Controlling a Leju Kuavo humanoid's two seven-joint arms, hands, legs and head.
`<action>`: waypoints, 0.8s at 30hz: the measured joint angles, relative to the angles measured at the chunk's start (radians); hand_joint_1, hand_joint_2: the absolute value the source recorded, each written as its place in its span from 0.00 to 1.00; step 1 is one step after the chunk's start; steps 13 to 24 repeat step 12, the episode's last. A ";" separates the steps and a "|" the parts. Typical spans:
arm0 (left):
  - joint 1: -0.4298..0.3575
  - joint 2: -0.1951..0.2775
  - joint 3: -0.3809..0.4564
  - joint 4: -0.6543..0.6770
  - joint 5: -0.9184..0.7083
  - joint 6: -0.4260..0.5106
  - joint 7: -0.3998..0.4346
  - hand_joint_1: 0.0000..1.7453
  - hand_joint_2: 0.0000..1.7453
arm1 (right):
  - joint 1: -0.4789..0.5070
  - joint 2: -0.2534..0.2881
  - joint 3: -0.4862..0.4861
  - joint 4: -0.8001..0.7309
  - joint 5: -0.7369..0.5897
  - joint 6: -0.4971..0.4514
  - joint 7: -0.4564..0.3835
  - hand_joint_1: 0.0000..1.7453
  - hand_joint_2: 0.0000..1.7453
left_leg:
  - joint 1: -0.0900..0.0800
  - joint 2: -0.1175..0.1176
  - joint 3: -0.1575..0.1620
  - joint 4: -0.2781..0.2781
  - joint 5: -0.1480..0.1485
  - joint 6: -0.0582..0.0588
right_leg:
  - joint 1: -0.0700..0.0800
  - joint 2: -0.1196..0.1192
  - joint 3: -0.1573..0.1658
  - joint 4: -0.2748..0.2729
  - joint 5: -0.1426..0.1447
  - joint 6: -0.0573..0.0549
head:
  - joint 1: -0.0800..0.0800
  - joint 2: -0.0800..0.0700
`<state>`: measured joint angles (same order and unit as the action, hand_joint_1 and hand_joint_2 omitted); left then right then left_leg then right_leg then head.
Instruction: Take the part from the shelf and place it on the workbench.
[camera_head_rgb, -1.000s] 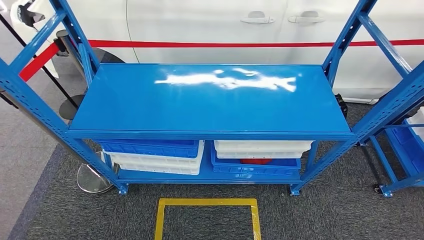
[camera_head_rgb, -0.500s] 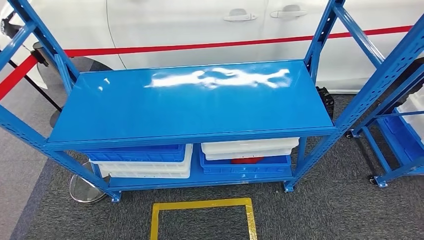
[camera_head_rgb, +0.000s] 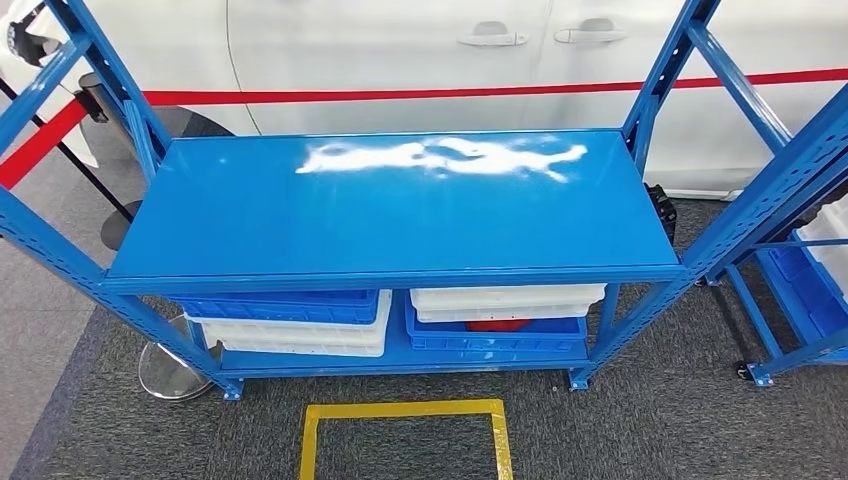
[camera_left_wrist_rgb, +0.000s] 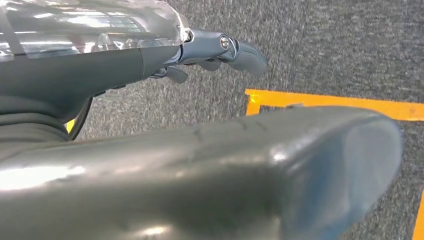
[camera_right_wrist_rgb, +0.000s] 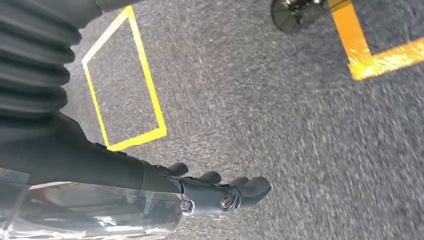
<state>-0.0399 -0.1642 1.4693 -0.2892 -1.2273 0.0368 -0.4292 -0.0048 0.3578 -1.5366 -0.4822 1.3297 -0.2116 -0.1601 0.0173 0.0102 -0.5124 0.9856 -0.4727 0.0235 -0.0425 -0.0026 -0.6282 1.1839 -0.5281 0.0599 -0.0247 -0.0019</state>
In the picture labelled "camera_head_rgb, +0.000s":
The short red barrier belt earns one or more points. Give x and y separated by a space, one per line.
40 146

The yellow floor tape square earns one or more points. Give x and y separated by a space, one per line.
404 409

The black ridged block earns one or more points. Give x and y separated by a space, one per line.
659 212

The grey stanchion post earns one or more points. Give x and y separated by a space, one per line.
93 99

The blue metal shelf rack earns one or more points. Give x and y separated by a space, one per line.
397 218
760 374

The white car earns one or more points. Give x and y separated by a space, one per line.
397 53

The long red barrier belt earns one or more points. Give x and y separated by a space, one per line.
397 93

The red object in bin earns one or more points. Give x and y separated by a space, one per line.
497 325

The blue plastic bin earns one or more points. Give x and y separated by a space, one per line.
278 310
805 298
497 339

